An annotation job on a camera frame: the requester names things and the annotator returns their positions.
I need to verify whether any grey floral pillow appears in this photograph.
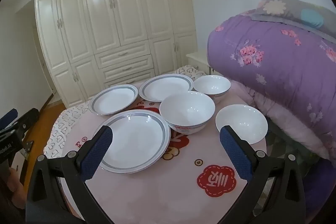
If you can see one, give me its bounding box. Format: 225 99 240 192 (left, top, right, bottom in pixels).
249 0 336 43

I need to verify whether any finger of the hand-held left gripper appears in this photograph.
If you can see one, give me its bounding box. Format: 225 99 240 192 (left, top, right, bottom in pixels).
15 108 40 136
0 109 18 131

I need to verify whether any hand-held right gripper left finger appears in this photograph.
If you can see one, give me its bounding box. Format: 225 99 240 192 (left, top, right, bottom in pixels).
25 125 114 224

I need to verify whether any plain white bowl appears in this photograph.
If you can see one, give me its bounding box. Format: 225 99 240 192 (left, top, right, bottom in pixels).
215 105 268 145

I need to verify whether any pink blanket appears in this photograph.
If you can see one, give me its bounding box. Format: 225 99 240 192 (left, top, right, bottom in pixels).
231 80 331 159

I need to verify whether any small white bowl dark rim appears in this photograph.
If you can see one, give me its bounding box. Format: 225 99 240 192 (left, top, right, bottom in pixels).
193 75 232 104

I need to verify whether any white plate grey rim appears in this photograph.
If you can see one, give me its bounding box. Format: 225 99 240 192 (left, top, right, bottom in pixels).
139 74 195 102
98 109 172 174
89 84 139 116

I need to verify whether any purple floral quilt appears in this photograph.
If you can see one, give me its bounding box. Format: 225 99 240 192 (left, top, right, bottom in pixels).
207 13 336 132

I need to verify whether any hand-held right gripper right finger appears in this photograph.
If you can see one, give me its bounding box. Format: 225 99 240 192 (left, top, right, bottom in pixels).
219 124 307 224

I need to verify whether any pink printed round mat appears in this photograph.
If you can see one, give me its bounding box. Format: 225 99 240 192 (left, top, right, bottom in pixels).
59 80 268 224

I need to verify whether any person's left hand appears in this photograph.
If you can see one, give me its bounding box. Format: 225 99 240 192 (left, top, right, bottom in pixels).
8 164 27 210

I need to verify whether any white wardrobe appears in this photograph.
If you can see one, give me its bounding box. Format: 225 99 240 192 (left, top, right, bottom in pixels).
34 0 197 109

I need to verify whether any white nightstand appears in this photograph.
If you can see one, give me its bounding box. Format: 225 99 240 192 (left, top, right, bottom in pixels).
186 52 210 75

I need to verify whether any large white bowl red pattern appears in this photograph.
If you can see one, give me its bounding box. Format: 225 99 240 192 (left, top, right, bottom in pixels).
159 91 216 135

